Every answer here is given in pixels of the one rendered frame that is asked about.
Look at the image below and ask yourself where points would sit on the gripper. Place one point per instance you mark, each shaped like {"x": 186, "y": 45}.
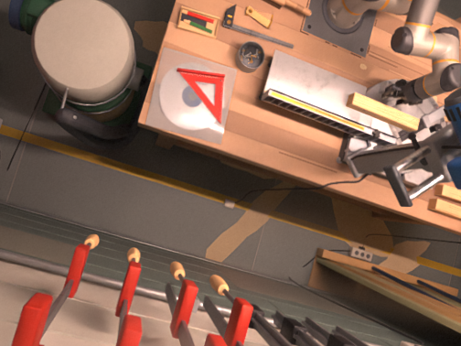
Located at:
{"x": 402, "y": 90}

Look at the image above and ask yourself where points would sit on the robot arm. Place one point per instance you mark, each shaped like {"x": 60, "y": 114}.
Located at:
{"x": 417, "y": 34}

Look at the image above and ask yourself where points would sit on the blue saw motor housing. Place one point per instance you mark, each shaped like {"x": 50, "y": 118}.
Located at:
{"x": 454, "y": 119}

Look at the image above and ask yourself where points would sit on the grey mitre saw body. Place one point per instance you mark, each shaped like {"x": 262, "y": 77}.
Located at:
{"x": 309, "y": 79}

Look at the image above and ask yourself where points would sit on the pine offcut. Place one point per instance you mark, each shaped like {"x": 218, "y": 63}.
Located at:
{"x": 446, "y": 208}
{"x": 450, "y": 193}

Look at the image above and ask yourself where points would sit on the grey tin of screws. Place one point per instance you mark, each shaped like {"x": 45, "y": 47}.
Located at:
{"x": 250, "y": 56}

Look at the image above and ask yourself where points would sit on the yellow tag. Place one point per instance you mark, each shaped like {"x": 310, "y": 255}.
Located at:
{"x": 260, "y": 16}

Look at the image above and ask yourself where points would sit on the steel combination square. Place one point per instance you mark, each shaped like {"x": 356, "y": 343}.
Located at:
{"x": 252, "y": 33}

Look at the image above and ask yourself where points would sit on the white power strip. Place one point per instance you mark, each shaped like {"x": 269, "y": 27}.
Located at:
{"x": 362, "y": 253}

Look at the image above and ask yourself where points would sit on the blue rod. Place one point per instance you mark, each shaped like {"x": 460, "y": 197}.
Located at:
{"x": 439, "y": 290}
{"x": 403, "y": 283}

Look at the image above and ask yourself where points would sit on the red triangular speed square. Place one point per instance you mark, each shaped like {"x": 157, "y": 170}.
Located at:
{"x": 210, "y": 99}

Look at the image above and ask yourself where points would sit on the wooden side table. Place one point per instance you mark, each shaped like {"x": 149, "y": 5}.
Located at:
{"x": 389, "y": 288}

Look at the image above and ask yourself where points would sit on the wooden tray with pencils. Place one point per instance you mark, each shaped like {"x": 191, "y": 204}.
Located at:
{"x": 198, "y": 21}

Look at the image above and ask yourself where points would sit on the red bar clamp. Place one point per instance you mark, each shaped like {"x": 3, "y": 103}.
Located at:
{"x": 77, "y": 266}
{"x": 129, "y": 288}
{"x": 185, "y": 302}
{"x": 239, "y": 320}

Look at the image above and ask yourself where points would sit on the beige drum dust collector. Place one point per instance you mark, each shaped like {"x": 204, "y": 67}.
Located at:
{"x": 84, "y": 50}

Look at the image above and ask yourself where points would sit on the pine rail blank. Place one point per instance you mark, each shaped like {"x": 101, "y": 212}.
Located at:
{"x": 383, "y": 111}

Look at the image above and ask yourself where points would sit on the grey square base plate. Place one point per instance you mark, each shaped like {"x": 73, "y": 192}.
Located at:
{"x": 315, "y": 21}

